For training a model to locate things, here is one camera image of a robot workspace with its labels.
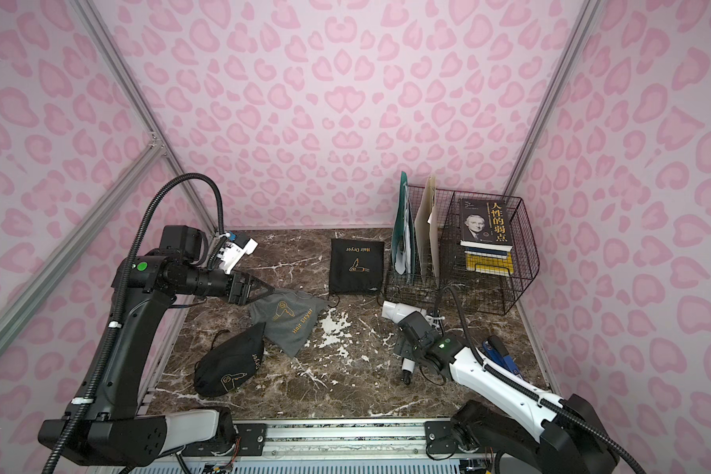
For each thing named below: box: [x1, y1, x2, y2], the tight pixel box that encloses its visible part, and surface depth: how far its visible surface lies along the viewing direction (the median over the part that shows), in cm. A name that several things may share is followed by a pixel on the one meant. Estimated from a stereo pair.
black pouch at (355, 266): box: [328, 237, 385, 295], surface depth 109 cm
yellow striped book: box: [464, 250, 515, 277], surface depth 96 cm
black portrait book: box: [459, 198, 514, 252], surface depth 92 cm
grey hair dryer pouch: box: [248, 288, 329, 359], surface depth 92 cm
